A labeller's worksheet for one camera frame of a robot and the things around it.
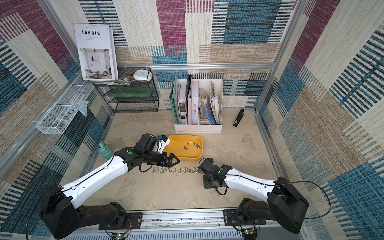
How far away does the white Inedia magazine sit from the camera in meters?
0.76

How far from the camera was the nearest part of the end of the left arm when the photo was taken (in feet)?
2.02

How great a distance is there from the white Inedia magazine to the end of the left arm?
439 mm
